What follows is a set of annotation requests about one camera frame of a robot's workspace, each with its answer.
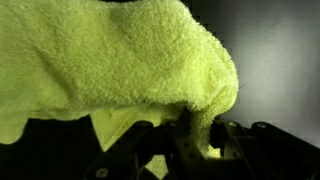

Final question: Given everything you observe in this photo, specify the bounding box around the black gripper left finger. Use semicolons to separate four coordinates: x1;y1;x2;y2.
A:
165;108;208;180

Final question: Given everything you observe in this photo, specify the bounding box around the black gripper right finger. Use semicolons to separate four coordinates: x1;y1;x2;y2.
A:
213;117;268;180

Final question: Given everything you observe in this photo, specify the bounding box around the yellow microfibre cloth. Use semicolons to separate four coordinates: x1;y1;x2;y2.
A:
0;0;240;180

